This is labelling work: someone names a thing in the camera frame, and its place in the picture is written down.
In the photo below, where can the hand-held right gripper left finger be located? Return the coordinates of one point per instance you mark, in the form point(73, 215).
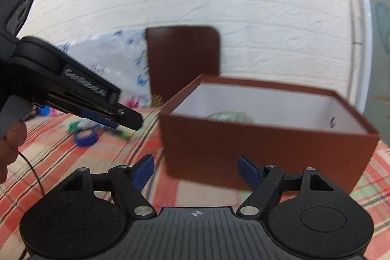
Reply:
point(143, 171)

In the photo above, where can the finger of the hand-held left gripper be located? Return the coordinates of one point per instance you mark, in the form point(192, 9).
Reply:
point(103, 123)
point(128, 118)

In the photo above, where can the pink small item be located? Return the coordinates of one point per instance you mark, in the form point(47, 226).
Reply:
point(134, 101)

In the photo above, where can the green and black item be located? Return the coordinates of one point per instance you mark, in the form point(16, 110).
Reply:
point(120, 133)

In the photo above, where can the person's left hand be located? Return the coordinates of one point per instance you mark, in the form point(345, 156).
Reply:
point(13, 138)

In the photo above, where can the blue tape roll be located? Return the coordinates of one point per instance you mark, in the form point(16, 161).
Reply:
point(91, 142)

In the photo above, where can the red checked blanket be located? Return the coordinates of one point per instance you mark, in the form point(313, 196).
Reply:
point(91, 162)

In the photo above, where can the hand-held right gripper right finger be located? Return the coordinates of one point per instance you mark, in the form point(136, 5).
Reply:
point(248, 171)

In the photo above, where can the bright blue plastic item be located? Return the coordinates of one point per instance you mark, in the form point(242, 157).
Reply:
point(45, 111)

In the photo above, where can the printed white plastic bag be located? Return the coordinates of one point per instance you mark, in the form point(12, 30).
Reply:
point(100, 56)

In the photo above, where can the brown box lid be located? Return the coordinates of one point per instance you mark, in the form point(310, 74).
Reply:
point(182, 59)

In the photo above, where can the small green toy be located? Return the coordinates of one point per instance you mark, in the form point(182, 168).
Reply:
point(73, 127)

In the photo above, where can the brown cardboard box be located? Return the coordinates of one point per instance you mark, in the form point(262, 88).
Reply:
point(213, 150)

